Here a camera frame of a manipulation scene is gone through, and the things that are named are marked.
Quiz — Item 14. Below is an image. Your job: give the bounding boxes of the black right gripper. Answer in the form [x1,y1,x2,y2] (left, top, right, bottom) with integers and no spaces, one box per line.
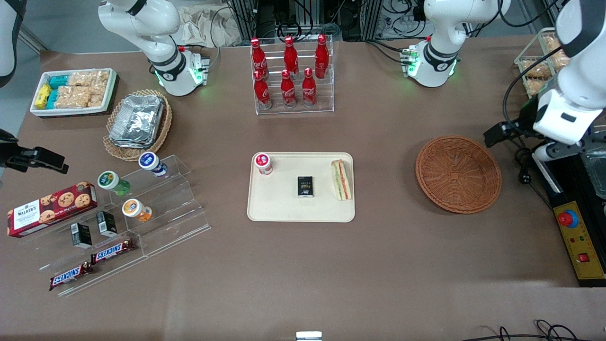
[0,129,70,174]

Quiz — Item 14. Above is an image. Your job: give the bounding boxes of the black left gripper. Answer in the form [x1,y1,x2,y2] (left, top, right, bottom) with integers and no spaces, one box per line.
[483,97,538,148]

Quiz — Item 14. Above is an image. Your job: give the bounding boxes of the triangle sandwich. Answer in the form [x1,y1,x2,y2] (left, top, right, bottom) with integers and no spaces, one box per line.
[330,160,353,201]

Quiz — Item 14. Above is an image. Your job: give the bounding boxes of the round brown wicker basket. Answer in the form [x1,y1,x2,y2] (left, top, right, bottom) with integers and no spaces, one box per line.
[415,135,502,215]

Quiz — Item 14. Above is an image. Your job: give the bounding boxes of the light oval wicker basket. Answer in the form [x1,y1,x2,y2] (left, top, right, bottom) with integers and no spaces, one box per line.
[103,89,173,162]

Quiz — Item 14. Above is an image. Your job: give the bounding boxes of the beige plastic tray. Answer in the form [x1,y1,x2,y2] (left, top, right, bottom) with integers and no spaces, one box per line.
[247,152,356,223]

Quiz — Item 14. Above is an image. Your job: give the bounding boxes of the red Walkers cookie box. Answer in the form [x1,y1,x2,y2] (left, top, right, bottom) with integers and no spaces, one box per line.
[7,181,98,238]

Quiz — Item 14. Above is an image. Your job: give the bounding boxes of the white snack bin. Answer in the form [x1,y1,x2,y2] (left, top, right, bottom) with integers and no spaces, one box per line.
[29,68,118,118]

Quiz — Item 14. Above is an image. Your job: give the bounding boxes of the green lid gum bottle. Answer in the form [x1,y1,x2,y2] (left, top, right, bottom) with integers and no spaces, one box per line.
[97,170,131,196]

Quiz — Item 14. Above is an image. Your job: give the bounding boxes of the yellow snack packet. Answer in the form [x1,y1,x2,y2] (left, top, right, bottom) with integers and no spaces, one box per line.
[34,84,52,109]

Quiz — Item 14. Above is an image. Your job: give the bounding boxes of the small black barcode box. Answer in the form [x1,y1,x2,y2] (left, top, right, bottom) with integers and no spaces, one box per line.
[71,223,93,249]
[96,211,118,238]

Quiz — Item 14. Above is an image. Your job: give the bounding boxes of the black appliance base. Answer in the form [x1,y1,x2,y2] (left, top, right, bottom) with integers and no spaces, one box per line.
[540,126,606,209]

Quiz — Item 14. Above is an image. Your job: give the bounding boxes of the silver foil container stack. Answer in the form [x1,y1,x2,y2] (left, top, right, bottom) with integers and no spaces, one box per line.
[109,94,165,150]

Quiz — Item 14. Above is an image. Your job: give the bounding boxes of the orange lid gum bottle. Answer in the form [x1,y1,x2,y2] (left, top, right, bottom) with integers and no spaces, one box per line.
[122,198,153,223]

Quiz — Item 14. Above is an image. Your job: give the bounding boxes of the purple lid gum bottle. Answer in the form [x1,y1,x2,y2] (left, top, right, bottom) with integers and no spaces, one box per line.
[138,152,168,178]

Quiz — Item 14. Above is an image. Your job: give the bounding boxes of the clear glass container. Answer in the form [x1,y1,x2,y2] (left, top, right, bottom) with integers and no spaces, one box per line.
[579,144,606,199]

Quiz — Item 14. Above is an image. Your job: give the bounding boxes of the Snickers chocolate bar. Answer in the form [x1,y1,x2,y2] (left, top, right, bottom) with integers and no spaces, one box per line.
[90,238,136,265]
[49,262,94,292]

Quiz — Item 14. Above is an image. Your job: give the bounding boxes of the grey metal beam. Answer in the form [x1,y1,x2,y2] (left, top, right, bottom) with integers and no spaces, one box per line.
[18,24,48,53]

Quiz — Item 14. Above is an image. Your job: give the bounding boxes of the yellow emergency stop control box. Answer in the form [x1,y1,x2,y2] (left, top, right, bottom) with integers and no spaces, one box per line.
[553,201,606,287]

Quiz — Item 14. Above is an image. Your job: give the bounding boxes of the clear acrylic tiered display stand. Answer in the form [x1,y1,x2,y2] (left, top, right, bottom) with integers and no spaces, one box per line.
[19,154,212,298]

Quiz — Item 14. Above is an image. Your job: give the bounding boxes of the clear acrylic bottle rack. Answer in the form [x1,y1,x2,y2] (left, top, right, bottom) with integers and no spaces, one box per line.
[250,35,335,116]

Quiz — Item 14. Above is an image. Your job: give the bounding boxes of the red cola bottle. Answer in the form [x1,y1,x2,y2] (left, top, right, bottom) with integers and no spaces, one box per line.
[314,34,330,79]
[250,38,268,80]
[253,70,272,110]
[280,69,297,108]
[302,68,317,108]
[283,36,299,79]

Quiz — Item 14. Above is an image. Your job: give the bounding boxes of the crumpled beige cloth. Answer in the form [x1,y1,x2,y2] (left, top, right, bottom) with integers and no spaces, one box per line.
[176,4,243,48]

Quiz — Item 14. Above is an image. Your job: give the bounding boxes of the red lid gum bottle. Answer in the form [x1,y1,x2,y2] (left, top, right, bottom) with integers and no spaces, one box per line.
[254,152,274,176]

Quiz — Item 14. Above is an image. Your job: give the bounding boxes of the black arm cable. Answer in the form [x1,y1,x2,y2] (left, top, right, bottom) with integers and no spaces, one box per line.
[502,45,564,138]

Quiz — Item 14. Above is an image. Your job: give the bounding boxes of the black cable with plug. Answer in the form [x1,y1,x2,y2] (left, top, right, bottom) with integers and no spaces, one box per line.
[514,147,554,209]

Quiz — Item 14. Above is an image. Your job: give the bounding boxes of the wire rack with bread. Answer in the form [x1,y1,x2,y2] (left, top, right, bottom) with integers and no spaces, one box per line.
[514,27,606,126]

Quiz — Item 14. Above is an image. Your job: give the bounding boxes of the black equipment rack with cables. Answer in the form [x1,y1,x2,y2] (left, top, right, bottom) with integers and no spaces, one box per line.
[227,0,384,42]

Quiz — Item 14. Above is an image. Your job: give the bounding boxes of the black looped floor cable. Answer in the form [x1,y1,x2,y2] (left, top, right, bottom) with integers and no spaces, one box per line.
[462,320,606,341]

